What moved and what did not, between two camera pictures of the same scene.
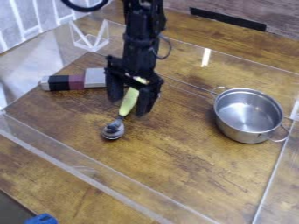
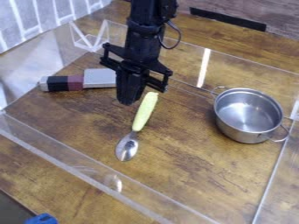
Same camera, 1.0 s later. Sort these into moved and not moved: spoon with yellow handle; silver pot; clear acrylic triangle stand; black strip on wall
Moved: spoon with yellow handle
Not moved: black strip on wall; clear acrylic triangle stand; silver pot
